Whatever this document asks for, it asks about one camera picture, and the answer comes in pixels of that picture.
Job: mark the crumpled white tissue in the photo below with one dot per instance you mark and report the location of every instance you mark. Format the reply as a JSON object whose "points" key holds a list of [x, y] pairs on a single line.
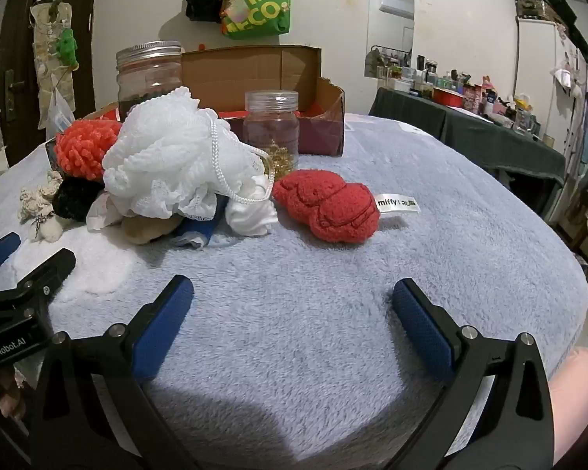
{"points": [[100, 215]]}

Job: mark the wall mirror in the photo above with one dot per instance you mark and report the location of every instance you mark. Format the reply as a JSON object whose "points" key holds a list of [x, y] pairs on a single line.
{"points": [[389, 34]]}

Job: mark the orange chenille scrunchie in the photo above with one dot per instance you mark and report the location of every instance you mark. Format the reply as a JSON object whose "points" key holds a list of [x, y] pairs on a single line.
{"points": [[83, 149]]}

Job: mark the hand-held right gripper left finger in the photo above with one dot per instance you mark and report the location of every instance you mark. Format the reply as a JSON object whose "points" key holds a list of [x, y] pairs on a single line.
{"points": [[164, 328]]}

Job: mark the tan plush toy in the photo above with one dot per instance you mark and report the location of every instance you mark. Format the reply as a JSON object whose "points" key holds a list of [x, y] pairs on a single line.
{"points": [[147, 230]]}

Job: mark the red container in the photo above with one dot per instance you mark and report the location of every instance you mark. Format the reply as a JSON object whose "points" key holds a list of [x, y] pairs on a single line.
{"points": [[448, 96]]}

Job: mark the clear plastic bag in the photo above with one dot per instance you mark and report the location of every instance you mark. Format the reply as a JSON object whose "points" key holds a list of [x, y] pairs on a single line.
{"points": [[61, 115]]}

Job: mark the person's left hand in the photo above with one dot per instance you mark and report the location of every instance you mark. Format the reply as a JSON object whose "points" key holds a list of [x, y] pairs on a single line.
{"points": [[10, 394]]}

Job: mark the pink cushion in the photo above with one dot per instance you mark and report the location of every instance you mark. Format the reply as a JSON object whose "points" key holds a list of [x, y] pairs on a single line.
{"points": [[580, 396]]}

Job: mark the box on refrigerator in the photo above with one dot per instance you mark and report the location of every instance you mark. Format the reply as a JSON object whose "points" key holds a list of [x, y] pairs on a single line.
{"points": [[536, 7]]}

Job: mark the cream lace scrunchie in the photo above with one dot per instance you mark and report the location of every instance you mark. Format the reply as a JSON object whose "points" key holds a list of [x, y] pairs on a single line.
{"points": [[37, 198]]}

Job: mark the white towel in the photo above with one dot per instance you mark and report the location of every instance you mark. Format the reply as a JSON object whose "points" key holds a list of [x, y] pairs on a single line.
{"points": [[98, 267]]}

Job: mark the green tote bag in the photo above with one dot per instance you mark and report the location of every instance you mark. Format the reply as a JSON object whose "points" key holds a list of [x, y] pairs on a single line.
{"points": [[259, 10]]}

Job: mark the black fuzzy scrunchie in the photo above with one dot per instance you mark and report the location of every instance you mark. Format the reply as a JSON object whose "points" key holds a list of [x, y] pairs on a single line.
{"points": [[76, 200]]}

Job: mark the cluster of bottles and jars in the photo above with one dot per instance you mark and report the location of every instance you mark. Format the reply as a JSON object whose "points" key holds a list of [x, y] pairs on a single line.
{"points": [[480, 90]]}

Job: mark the white mesh bath pouf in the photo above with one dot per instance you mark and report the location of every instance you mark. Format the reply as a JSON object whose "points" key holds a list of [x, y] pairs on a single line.
{"points": [[176, 156]]}

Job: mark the cardboard box red inside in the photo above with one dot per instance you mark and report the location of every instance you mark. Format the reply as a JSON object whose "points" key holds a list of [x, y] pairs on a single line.
{"points": [[255, 76]]}

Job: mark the white refrigerator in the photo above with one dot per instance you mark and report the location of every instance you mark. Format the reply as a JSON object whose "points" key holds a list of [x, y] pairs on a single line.
{"points": [[539, 68]]}

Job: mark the large glass jar metal lid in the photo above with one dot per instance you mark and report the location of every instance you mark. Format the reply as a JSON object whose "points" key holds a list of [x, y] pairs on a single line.
{"points": [[149, 83]]}

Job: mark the small beige teddy bear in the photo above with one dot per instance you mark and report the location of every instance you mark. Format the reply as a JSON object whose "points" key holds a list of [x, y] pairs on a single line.
{"points": [[49, 227]]}

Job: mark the red plush toy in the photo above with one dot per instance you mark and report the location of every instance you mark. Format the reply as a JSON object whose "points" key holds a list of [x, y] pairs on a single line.
{"points": [[328, 205]]}

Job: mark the green plush frog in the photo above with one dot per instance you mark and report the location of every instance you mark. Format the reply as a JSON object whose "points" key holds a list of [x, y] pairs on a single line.
{"points": [[68, 46]]}

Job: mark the small clear plastic jar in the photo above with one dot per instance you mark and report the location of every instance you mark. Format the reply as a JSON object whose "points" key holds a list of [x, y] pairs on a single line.
{"points": [[272, 122]]}

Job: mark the hanging cloth organizer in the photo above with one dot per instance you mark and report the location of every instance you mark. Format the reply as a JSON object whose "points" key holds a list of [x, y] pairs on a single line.
{"points": [[46, 73]]}

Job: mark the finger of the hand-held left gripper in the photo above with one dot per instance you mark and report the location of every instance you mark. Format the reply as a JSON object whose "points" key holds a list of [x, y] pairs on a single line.
{"points": [[2, 247], [54, 264]]}

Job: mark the white fluffy cloth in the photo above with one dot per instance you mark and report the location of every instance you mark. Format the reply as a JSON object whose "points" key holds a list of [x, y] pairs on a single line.
{"points": [[250, 215]]}

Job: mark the green cloth covered table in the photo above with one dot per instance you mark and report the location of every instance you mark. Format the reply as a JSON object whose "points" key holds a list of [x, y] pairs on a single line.
{"points": [[495, 142]]}

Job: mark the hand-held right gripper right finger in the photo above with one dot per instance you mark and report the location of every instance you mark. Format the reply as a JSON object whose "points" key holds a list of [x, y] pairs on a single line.
{"points": [[421, 333]]}

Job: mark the dark wooden door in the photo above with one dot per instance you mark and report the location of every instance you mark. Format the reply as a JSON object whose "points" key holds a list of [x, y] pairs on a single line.
{"points": [[14, 49]]}

